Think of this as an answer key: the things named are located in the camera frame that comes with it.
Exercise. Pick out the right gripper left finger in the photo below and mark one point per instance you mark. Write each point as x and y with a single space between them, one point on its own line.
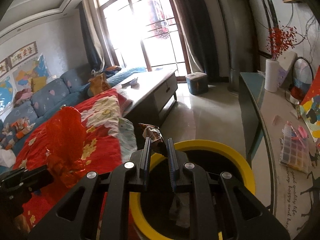
97 207

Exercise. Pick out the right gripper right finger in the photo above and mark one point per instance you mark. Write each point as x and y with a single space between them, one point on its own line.
221 206

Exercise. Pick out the red foil wrapper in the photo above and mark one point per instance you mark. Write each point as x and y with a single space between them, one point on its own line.
66 135

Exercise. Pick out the brown wrapper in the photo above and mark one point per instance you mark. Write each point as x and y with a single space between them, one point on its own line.
157 142

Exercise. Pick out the yellow rimmed black trash bin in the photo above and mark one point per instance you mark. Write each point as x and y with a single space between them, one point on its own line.
188 177

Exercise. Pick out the patchwork blanket on sofa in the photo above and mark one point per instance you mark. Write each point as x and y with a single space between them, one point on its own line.
12 133

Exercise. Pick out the red floral blanket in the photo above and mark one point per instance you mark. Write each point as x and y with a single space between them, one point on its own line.
102 119

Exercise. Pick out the tv console cabinet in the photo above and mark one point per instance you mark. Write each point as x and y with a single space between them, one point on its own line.
290 195

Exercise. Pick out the clear bead organiser box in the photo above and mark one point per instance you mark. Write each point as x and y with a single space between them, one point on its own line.
295 148

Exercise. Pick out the pink clothes pile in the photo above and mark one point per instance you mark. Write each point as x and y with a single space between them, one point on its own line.
22 96

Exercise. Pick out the world map poster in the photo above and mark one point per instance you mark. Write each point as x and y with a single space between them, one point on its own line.
6 93

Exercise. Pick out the yellow cushion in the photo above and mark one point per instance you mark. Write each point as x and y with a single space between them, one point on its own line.
37 83

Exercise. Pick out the blue sectional sofa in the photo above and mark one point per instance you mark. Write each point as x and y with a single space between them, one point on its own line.
70 89

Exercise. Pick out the china map poster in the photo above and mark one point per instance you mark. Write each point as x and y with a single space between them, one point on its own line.
32 68

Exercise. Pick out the blue storage stool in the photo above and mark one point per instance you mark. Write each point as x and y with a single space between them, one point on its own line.
197 83

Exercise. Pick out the dark wooden coffee table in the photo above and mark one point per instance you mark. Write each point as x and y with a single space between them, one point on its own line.
153 97

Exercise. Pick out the colourful portrait painting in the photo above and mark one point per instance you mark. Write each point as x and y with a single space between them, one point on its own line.
309 108

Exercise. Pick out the white paper towel roll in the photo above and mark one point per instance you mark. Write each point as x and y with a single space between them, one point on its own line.
271 75

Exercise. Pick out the folded paper on table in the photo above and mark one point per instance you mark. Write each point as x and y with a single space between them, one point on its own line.
130 83

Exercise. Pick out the blue left curtain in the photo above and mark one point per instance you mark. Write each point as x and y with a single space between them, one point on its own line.
94 49

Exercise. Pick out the red berry branches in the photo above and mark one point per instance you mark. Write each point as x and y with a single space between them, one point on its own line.
279 40

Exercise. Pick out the dark grey right curtain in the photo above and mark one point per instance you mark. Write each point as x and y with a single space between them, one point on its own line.
199 38

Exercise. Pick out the grey standing air conditioner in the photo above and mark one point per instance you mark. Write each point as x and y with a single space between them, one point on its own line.
237 21

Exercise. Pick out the left embroidery wall picture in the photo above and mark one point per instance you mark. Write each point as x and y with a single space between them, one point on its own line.
3 67

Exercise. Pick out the embroidery wall picture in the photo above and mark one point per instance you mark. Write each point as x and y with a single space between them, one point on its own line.
3 67
23 54

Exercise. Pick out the right embroidery wall picture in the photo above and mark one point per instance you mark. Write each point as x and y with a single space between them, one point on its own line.
23 54

